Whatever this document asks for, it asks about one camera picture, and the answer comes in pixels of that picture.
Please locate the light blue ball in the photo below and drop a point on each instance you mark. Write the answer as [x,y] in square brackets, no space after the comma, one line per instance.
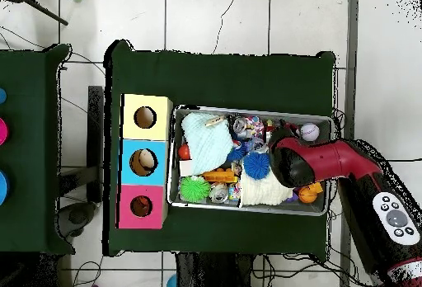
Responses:
[172,283]

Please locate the pink round toy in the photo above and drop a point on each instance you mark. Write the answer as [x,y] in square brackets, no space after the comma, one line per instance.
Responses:
[2,131]

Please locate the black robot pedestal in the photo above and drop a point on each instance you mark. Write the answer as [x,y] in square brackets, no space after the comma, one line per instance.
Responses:
[214,270]

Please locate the small orange basketball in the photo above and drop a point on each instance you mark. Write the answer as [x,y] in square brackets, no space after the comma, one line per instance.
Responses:
[306,195]

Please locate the orange striped tiger plush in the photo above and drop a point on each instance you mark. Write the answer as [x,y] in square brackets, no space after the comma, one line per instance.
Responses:
[143,201]

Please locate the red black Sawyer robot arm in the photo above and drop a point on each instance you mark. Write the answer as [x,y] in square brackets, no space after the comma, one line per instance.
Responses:
[346,161]

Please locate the white baseball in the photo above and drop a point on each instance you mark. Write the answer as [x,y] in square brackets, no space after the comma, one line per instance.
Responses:
[310,132]

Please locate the red ball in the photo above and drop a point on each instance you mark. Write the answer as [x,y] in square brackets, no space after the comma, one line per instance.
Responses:
[184,152]

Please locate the wooden box with three holes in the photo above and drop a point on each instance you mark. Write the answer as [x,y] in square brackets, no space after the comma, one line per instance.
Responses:
[158,128]

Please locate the green spiky ball with eyes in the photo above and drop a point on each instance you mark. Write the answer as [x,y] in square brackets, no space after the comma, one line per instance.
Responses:
[195,189]

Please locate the clear mesh bin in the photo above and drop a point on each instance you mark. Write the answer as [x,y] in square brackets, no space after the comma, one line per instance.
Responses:
[178,125]

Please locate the mint knitted cloth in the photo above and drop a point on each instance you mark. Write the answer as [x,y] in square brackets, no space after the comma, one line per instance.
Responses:
[207,145]

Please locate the large blue spiky ball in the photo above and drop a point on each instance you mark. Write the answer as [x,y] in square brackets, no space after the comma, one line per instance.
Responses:
[257,165]

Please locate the large blue round toy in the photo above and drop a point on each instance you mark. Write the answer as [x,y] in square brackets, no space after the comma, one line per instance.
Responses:
[3,186]

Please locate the dark green table cloth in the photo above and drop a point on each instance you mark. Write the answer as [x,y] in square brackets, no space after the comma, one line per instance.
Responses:
[214,79]
[29,69]

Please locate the cream knitted cloth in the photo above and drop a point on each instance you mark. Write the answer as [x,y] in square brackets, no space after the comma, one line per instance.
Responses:
[263,191]

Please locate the black rod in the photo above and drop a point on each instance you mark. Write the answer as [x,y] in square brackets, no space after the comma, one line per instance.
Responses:
[49,15]

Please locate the small blue round toy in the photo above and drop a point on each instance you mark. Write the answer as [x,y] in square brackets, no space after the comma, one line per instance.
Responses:
[2,95]

